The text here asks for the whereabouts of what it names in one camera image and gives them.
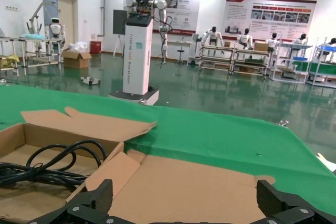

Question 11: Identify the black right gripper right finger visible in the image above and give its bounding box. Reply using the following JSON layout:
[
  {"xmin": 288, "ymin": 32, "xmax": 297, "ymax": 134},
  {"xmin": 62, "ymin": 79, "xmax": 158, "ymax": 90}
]
[{"xmin": 251, "ymin": 179, "xmax": 336, "ymax": 224}]

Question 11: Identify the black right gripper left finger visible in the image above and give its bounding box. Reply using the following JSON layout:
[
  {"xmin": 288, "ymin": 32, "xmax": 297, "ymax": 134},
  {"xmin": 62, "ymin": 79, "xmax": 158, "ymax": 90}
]
[{"xmin": 26, "ymin": 178, "xmax": 124, "ymax": 224}]

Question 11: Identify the black power cable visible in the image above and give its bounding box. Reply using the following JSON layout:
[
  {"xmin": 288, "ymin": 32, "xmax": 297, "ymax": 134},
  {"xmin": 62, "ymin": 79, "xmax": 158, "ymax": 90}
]
[{"xmin": 0, "ymin": 140, "xmax": 108, "ymax": 193}]

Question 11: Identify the empty open cardboard box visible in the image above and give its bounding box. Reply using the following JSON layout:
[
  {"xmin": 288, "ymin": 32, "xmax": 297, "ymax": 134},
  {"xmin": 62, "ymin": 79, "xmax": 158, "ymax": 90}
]
[{"xmin": 0, "ymin": 106, "xmax": 158, "ymax": 222}]

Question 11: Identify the torn open cardboard box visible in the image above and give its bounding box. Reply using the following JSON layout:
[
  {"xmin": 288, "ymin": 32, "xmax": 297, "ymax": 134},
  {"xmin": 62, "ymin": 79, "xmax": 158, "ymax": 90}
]
[{"xmin": 65, "ymin": 150, "xmax": 276, "ymax": 224}]

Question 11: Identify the white flat bar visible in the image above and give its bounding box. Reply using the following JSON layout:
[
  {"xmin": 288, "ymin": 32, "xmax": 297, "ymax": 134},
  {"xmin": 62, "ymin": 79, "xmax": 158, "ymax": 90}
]
[{"xmin": 316, "ymin": 152, "xmax": 336, "ymax": 173}]

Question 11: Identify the green table cloth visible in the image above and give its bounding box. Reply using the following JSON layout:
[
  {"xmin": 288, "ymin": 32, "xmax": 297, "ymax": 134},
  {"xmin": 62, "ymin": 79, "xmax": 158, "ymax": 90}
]
[{"xmin": 0, "ymin": 84, "xmax": 336, "ymax": 224}]

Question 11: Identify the grey metal fixture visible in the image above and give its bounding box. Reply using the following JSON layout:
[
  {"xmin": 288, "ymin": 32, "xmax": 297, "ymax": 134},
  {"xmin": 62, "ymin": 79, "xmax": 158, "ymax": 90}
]
[{"xmin": 80, "ymin": 76, "xmax": 101, "ymax": 87}]

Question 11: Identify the white shelf rack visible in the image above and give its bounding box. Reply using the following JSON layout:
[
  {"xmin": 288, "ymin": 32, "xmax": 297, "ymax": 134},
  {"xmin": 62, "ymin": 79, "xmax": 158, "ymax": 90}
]
[{"xmin": 269, "ymin": 40, "xmax": 317, "ymax": 85}]

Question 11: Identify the green shelf rack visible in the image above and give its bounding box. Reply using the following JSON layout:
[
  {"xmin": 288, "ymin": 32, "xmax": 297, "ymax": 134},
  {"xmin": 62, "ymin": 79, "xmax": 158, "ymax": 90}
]
[{"xmin": 306, "ymin": 42, "xmax": 336, "ymax": 89}]

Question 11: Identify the steel roller rack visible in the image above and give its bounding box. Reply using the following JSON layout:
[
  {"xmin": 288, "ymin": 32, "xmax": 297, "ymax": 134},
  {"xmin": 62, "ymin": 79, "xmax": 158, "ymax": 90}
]
[
  {"xmin": 198, "ymin": 43, "xmax": 236, "ymax": 74},
  {"xmin": 232, "ymin": 47, "xmax": 271, "ymax": 77}
]

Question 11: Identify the open cardboard carton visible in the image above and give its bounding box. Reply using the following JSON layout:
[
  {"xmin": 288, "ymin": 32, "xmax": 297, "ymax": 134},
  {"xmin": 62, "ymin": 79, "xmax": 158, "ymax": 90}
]
[{"xmin": 60, "ymin": 49, "xmax": 92, "ymax": 69}]

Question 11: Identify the closed cardboard carton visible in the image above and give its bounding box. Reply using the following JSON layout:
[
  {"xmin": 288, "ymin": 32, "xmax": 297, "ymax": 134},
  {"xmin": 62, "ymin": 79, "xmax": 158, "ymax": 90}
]
[{"xmin": 254, "ymin": 40, "xmax": 269, "ymax": 52}]

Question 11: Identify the white mobile robot tower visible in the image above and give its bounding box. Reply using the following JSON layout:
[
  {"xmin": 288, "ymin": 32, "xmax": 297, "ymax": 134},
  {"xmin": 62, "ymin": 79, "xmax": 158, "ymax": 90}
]
[{"xmin": 108, "ymin": 0, "xmax": 174, "ymax": 106}]

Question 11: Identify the red bin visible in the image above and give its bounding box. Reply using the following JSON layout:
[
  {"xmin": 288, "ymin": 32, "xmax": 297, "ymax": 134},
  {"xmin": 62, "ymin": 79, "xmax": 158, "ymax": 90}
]
[{"xmin": 90, "ymin": 40, "xmax": 102, "ymax": 55}]

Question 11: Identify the white black humanoid robot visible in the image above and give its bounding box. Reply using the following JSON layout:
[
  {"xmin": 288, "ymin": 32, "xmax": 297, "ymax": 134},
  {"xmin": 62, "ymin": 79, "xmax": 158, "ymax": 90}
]
[
  {"xmin": 291, "ymin": 33, "xmax": 310, "ymax": 46},
  {"xmin": 317, "ymin": 37, "xmax": 336, "ymax": 62},
  {"xmin": 237, "ymin": 27, "xmax": 255, "ymax": 51},
  {"xmin": 202, "ymin": 26, "xmax": 224, "ymax": 48},
  {"xmin": 265, "ymin": 32, "xmax": 281, "ymax": 52}
]

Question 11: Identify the clear plastic bag pile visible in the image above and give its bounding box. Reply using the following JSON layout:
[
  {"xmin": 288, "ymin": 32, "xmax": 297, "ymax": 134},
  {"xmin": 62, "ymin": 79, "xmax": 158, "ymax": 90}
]
[{"xmin": 68, "ymin": 40, "xmax": 90, "ymax": 54}]

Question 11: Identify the black stool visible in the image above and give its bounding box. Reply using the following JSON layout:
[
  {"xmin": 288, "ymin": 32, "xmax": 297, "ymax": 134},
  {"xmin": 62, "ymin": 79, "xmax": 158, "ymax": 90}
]
[{"xmin": 175, "ymin": 42, "xmax": 185, "ymax": 65}]

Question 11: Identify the small white humanoid robot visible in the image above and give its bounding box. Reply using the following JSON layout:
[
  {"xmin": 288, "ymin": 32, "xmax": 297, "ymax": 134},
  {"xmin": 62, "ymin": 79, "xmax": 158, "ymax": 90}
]
[{"xmin": 44, "ymin": 17, "xmax": 67, "ymax": 55}]

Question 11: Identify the black panel on stand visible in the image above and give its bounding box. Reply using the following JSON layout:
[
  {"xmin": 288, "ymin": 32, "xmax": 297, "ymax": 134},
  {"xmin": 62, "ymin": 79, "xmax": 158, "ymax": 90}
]
[{"xmin": 112, "ymin": 9, "xmax": 129, "ymax": 57}]

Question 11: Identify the pipe frame workbench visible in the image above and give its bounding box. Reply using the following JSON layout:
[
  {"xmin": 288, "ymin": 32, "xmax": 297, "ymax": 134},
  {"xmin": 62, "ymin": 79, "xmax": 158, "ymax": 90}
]
[{"xmin": 0, "ymin": 36, "xmax": 65, "ymax": 77}]

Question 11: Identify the wall poster with photos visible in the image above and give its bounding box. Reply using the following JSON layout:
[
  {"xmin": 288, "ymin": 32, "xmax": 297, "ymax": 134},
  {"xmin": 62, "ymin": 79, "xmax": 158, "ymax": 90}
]
[{"xmin": 224, "ymin": 0, "xmax": 318, "ymax": 39}]

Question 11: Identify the beige door with frame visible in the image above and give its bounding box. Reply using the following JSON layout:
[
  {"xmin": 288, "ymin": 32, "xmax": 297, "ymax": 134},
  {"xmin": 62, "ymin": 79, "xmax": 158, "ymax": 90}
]
[{"xmin": 41, "ymin": 0, "xmax": 79, "ymax": 51}]

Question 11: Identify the white hoist frame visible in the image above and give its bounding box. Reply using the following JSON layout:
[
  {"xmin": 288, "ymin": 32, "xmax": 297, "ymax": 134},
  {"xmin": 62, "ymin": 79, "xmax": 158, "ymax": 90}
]
[{"xmin": 25, "ymin": 1, "xmax": 58, "ymax": 35}]

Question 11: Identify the wall poster with logos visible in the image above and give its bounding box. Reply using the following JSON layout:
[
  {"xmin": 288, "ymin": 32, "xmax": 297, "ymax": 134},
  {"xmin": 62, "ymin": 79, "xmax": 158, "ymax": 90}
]
[{"xmin": 123, "ymin": 0, "xmax": 201, "ymax": 35}]

